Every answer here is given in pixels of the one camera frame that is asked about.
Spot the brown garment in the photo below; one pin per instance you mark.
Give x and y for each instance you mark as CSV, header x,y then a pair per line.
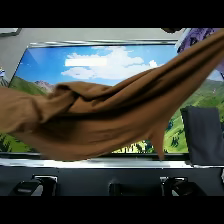
x,y
100,123

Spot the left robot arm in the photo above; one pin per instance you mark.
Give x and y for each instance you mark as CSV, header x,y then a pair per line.
x,y
31,187

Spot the silver frame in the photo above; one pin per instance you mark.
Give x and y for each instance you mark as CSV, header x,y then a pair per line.
x,y
100,163

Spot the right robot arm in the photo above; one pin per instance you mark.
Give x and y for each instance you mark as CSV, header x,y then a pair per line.
x,y
181,188

